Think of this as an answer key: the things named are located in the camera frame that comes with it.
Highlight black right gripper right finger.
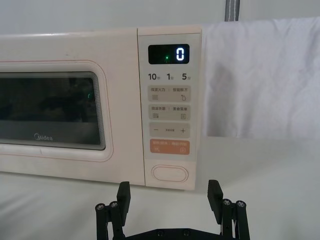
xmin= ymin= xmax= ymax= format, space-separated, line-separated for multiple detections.
xmin=207 ymin=179 xmax=251 ymax=240

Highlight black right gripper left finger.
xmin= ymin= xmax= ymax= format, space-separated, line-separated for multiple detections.
xmin=94 ymin=181 xmax=132 ymax=240

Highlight cream oven control panel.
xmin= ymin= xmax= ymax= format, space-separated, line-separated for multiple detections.
xmin=137 ymin=24 xmax=203 ymax=192

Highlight cream microwave oven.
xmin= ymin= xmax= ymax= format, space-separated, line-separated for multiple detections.
xmin=0 ymin=24 xmax=203 ymax=192

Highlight wrinkled white draped cloth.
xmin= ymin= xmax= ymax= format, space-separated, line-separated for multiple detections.
xmin=201 ymin=16 xmax=320 ymax=138

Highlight grey striped post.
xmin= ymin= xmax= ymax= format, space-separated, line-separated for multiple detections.
xmin=224 ymin=0 xmax=241 ymax=23

